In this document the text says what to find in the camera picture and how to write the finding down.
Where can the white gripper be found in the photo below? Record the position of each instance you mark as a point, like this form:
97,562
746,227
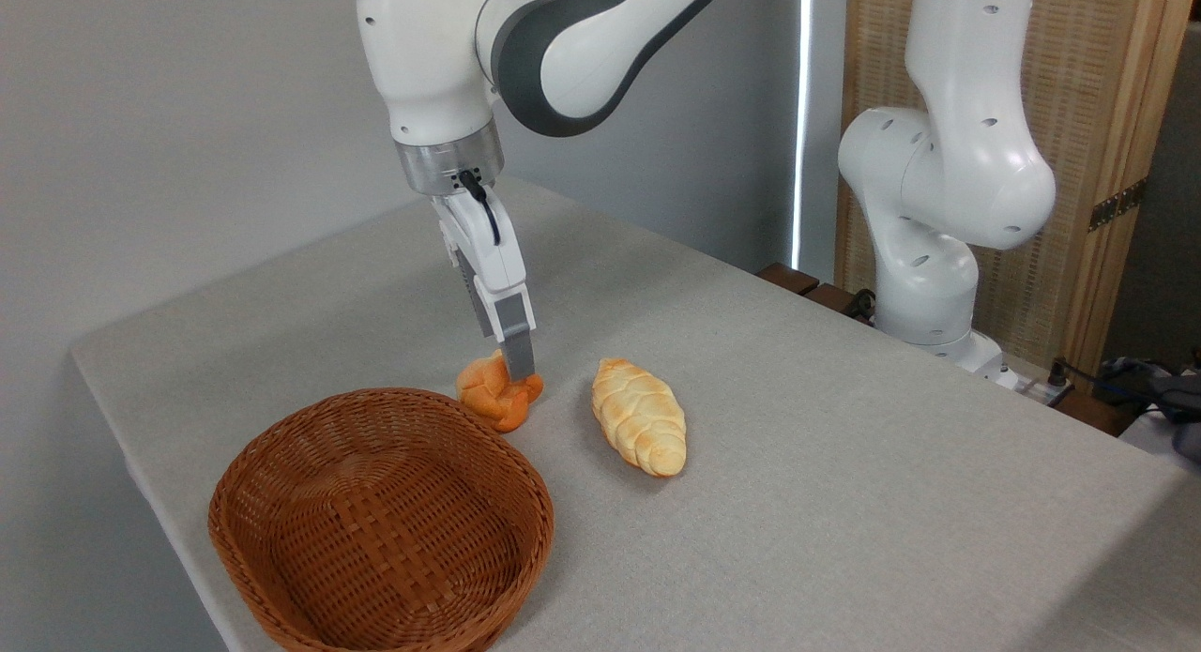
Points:
488,249

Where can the round orange bread roll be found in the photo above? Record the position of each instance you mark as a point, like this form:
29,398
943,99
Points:
490,394

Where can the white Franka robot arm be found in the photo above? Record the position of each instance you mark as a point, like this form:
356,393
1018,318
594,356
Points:
966,164

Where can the long braided pale bread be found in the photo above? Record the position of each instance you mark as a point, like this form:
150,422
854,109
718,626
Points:
640,417

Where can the brown woven wicker basket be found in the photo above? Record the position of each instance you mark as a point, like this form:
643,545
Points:
375,530

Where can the dark brown wooden block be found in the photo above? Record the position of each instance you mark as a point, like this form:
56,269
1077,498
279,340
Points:
788,278
830,298

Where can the black clamp knob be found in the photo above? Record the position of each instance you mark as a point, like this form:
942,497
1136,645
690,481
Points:
861,303

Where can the white power strip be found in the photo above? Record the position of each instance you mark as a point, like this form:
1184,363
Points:
1043,389

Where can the metal screen hinge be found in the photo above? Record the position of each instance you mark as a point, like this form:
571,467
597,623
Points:
1117,204

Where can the grey fabric bundle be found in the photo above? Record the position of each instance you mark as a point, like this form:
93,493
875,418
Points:
1184,417

